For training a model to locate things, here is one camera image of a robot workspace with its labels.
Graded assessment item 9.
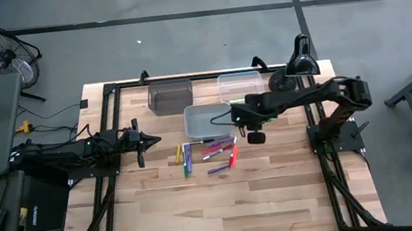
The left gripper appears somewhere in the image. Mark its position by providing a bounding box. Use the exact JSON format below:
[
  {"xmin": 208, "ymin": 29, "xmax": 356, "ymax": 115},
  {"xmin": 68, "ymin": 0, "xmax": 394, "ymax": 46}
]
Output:
[{"xmin": 116, "ymin": 115, "xmax": 165, "ymax": 171}]

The thin red marker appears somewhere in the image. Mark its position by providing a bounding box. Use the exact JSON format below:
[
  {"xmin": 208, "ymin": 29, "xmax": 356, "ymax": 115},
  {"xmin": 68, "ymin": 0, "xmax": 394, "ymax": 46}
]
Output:
[{"xmin": 225, "ymin": 135, "xmax": 241, "ymax": 167}]

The orange highlighter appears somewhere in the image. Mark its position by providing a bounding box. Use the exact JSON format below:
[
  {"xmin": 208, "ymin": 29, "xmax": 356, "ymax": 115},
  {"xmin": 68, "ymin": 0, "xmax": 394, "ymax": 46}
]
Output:
[{"xmin": 229, "ymin": 144, "xmax": 241, "ymax": 168}]

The magenta Expo marker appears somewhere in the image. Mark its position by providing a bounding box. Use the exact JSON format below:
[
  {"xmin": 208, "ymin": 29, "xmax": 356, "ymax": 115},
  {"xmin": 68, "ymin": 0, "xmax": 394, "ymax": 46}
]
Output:
[{"xmin": 201, "ymin": 144, "xmax": 237, "ymax": 161}]

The yellow highlighter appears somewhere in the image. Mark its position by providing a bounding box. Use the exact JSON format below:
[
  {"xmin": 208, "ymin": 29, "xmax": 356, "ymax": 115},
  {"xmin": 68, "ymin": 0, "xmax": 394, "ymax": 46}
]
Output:
[{"xmin": 173, "ymin": 143, "xmax": 184, "ymax": 165}]

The purple highlighter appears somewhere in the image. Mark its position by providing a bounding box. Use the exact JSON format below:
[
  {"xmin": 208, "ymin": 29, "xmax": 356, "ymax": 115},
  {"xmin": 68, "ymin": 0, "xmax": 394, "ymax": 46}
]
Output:
[
  {"xmin": 206, "ymin": 163, "xmax": 231, "ymax": 176},
  {"xmin": 206, "ymin": 135, "xmax": 237, "ymax": 149},
  {"xmin": 184, "ymin": 143, "xmax": 196, "ymax": 175}
]

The green Expo marker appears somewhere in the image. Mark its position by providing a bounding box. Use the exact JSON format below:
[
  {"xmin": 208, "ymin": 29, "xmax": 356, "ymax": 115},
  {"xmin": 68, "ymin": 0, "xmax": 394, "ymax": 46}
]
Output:
[{"xmin": 179, "ymin": 142, "xmax": 190, "ymax": 178}]

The black Expo marker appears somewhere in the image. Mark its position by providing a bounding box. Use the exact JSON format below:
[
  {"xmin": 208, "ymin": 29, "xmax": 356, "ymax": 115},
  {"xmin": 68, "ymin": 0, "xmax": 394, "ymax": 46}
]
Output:
[{"xmin": 188, "ymin": 138, "xmax": 216, "ymax": 147}]

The smoked translucent plastic bin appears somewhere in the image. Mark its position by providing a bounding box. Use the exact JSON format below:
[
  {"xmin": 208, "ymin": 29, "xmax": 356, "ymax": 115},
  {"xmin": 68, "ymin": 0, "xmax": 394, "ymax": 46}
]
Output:
[{"xmin": 145, "ymin": 77, "xmax": 196, "ymax": 118}]

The white opaque plastic bin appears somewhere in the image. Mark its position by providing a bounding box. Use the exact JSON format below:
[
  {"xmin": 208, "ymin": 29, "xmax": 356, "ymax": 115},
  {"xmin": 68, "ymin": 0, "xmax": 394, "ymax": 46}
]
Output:
[{"xmin": 182, "ymin": 100, "xmax": 236, "ymax": 143}]

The clear plastic bin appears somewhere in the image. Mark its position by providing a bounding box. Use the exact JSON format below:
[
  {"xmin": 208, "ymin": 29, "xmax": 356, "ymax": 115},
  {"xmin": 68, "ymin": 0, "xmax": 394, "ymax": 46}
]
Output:
[{"xmin": 216, "ymin": 70, "xmax": 267, "ymax": 105}]

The black desk lamp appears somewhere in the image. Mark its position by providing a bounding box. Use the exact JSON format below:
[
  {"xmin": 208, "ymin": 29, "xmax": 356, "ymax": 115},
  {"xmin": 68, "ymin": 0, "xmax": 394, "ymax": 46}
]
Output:
[{"xmin": 262, "ymin": 32, "xmax": 323, "ymax": 94}]

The black Husky pad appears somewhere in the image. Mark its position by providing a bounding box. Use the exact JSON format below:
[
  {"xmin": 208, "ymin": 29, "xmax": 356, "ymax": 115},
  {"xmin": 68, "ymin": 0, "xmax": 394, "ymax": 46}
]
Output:
[{"xmin": 19, "ymin": 172, "xmax": 77, "ymax": 231}]

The yellow plug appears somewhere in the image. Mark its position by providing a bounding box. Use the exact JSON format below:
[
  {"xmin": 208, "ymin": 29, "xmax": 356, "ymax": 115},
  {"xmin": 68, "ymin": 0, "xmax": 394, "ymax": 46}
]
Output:
[{"xmin": 14, "ymin": 119, "xmax": 35, "ymax": 136}]

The black floor fan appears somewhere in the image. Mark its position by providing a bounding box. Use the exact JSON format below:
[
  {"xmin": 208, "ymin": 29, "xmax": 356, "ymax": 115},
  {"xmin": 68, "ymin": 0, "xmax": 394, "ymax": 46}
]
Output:
[{"xmin": 0, "ymin": 16, "xmax": 49, "ymax": 108}]

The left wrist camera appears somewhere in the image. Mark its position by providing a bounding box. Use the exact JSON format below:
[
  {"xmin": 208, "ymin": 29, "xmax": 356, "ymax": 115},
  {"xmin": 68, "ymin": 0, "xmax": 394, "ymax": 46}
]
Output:
[{"xmin": 121, "ymin": 129, "xmax": 137, "ymax": 151}]

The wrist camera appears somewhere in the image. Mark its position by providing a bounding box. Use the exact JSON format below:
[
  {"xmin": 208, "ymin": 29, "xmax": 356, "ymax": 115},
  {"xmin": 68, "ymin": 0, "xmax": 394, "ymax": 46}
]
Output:
[
  {"xmin": 121, "ymin": 129, "xmax": 137, "ymax": 151},
  {"xmin": 230, "ymin": 101, "xmax": 250, "ymax": 128}
]

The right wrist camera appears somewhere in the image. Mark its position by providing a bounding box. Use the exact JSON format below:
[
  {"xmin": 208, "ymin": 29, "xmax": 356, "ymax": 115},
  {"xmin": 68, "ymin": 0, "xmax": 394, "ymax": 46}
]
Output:
[{"xmin": 230, "ymin": 101, "xmax": 250, "ymax": 128}]

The black right camera cable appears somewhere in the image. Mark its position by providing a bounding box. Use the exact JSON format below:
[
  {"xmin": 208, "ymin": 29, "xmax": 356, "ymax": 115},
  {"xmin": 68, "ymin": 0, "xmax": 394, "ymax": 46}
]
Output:
[{"xmin": 209, "ymin": 111, "xmax": 236, "ymax": 130}]

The black clamp handle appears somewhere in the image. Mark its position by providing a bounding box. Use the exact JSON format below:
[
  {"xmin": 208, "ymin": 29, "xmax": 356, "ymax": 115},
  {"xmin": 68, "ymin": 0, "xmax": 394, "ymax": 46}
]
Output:
[
  {"xmin": 249, "ymin": 54, "xmax": 271, "ymax": 74},
  {"xmin": 136, "ymin": 69, "xmax": 151, "ymax": 87}
]

